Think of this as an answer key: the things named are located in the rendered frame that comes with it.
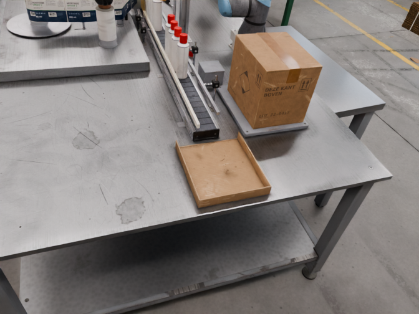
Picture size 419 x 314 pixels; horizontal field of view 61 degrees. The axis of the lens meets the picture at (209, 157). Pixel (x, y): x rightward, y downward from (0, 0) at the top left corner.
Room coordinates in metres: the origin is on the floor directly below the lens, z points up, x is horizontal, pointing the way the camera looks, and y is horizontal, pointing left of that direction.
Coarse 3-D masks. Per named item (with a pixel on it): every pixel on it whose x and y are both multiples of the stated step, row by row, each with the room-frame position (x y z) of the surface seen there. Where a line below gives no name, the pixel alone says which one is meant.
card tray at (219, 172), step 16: (176, 144) 0.99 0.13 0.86; (208, 144) 1.05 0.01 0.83; (224, 144) 1.06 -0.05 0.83; (240, 144) 1.08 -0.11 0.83; (192, 160) 0.95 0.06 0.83; (208, 160) 0.96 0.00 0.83; (224, 160) 0.97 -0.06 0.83; (240, 160) 0.98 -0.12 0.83; (192, 176) 0.86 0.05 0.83; (208, 176) 0.88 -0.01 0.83; (224, 176) 0.89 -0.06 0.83; (240, 176) 0.90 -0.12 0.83; (256, 176) 0.91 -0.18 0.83; (192, 192) 0.79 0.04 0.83; (208, 192) 0.80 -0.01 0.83; (224, 192) 0.81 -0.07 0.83; (240, 192) 0.79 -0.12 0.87; (256, 192) 0.81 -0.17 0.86
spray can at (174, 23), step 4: (172, 24) 1.54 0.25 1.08; (176, 24) 1.54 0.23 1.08; (172, 28) 1.54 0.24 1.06; (168, 32) 1.54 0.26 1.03; (172, 32) 1.53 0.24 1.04; (168, 36) 1.54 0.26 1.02; (168, 40) 1.54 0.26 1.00; (168, 44) 1.54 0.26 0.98; (168, 48) 1.54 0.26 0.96; (168, 52) 1.54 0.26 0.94; (168, 56) 1.54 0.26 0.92
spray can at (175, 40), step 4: (176, 28) 1.49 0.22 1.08; (180, 28) 1.49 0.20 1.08; (176, 32) 1.48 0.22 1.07; (180, 32) 1.48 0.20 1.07; (172, 36) 1.49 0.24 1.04; (176, 36) 1.48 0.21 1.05; (172, 40) 1.48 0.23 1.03; (176, 40) 1.47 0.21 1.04; (172, 44) 1.48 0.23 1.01; (176, 44) 1.47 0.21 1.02; (172, 48) 1.48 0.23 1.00; (176, 48) 1.47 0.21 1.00; (172, 52) 1.48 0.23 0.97; (176, 52) 1.47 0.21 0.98; (172, 56) 1.48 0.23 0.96; (172, 60) 1.47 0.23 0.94; (172, 64) 1.47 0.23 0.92
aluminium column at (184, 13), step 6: (180, 0) 1.93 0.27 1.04; (186, 0) 1.92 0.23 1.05; (180, 6) 1.93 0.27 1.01; (186, 6) 1.91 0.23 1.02; (180, 12) 1.93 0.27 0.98; (186, 12) 1.91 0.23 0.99; (180, 18) 1.91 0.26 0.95; (186, 18) 1.91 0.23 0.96; (180, 24) 1.91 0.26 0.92; (186, 24) 1.91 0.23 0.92; (186, 30) 1.91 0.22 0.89
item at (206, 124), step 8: (160, 32) 1.86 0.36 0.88; (160, 40) 1.77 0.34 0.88; (184, 80) 1.41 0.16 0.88; (176, 88) 1.34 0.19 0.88; (184, 88) 1.34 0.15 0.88; (192, 88) 1.35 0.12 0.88; (192, 96) 1.29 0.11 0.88; (184, 104) 1.23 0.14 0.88; (192, 104) 1.23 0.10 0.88; (200, 104) 1.24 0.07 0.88; (200, 112) 1.19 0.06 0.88; (192, 120) 1.12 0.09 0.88; (200, 120) 1.13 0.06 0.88; (208, 120) 1.14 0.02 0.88; (200, 128) 1.08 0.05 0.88; (208, 128) 1.09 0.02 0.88; (216, 128) 1.09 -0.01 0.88
